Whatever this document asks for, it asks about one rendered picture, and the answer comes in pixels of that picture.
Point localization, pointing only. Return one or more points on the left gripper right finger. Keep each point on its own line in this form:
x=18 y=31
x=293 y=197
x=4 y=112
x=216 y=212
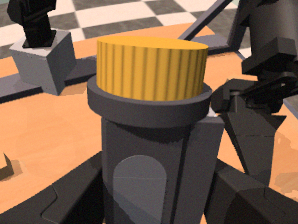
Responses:
x=236 y=198

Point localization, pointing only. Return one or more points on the dark grey hose nozzle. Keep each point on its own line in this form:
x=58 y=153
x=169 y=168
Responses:
x=160 y=138

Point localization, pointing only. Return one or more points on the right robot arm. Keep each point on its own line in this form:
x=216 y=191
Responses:
x=37 y=26

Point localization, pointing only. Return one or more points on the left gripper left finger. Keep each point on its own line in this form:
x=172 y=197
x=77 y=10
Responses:
x=75 y=198

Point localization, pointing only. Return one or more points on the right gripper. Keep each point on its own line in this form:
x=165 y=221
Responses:
x=273 y=26

